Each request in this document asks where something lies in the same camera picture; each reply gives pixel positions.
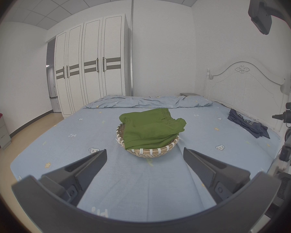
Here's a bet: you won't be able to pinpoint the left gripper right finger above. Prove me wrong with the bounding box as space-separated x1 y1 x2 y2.
183 147 251 205

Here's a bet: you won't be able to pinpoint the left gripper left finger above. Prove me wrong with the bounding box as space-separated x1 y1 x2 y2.
40 149 108 206

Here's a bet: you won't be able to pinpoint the green shorts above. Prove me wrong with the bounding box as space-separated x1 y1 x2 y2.
119 108 187 150

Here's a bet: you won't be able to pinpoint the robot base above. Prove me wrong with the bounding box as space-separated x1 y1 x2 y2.
265 152 291 219

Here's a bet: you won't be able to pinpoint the round woven basket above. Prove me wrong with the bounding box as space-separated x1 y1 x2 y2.
116 123 180 159

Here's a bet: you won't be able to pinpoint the dark blue printed T-shirt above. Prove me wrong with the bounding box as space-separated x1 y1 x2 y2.
227 109 271 139

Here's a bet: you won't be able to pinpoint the pale blue quilt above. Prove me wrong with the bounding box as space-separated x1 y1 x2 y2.
84 95 213 109

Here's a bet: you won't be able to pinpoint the grey chest of drawers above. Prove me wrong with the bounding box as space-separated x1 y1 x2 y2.
0 112 12 153

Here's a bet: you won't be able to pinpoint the white wardrobe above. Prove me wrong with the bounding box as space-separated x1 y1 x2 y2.
54 14 131 118

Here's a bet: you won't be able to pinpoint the grey vertical pipe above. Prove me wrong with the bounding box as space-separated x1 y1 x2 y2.
130 0 134 97

